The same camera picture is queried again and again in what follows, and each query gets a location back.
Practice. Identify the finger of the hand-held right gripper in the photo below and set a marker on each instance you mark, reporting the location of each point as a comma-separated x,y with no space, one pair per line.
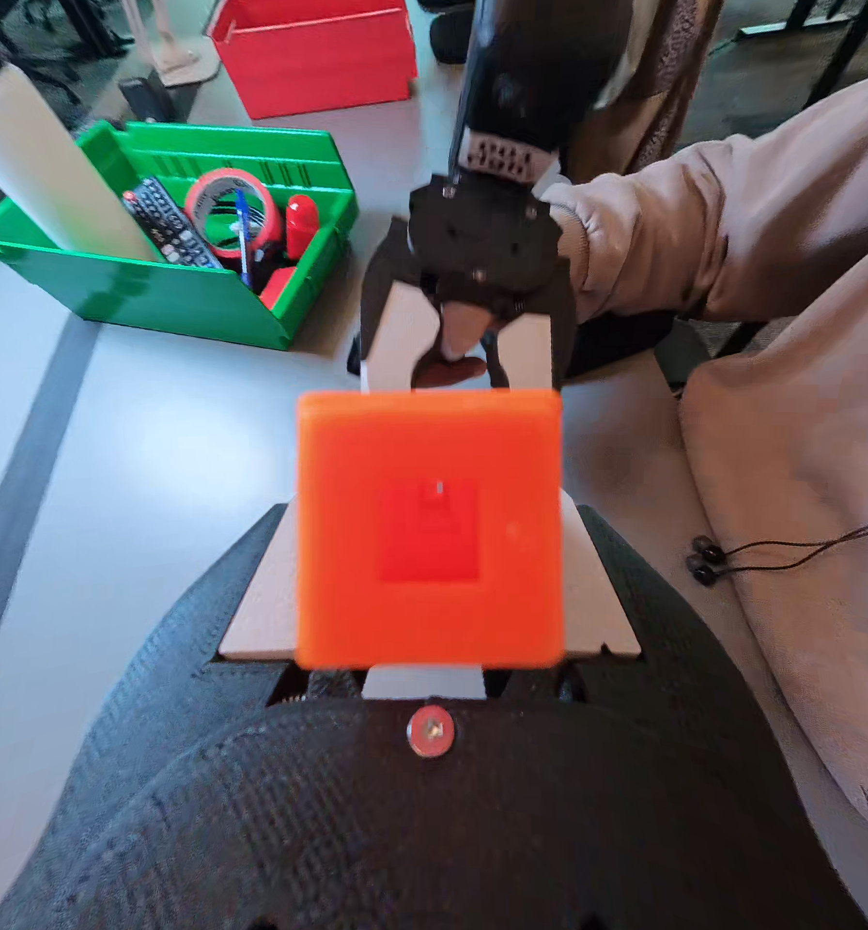
398,341
532,356

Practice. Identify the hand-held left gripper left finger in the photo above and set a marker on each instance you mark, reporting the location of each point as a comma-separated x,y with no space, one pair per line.
267,617

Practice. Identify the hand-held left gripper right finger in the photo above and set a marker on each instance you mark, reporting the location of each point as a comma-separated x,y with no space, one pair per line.
594,603

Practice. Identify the long orange block stick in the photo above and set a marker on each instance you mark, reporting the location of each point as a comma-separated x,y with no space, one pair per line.
427,530

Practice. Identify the green plastic bin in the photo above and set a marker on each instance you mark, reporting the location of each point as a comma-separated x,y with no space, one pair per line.
150,298

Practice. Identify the person's right forearm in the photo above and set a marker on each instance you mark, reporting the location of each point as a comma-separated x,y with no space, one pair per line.
732,218

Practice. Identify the person's right hand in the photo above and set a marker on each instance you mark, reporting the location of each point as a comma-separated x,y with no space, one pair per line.
448,372

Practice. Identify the blue pen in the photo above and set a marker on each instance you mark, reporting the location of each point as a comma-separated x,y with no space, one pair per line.
243,232

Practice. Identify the low red plastic bin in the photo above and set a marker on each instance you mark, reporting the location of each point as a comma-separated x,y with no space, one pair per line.
318,65

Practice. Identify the red tape roll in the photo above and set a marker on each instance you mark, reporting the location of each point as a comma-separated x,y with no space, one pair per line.
209,189

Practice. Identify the black remote control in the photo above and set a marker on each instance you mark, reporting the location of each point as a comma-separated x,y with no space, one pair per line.
172,225

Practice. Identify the black board with wooden rim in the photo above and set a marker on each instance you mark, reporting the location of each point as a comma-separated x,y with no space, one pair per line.
183,65

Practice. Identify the white bottle black cap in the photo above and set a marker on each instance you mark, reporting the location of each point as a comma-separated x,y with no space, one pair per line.
41,160

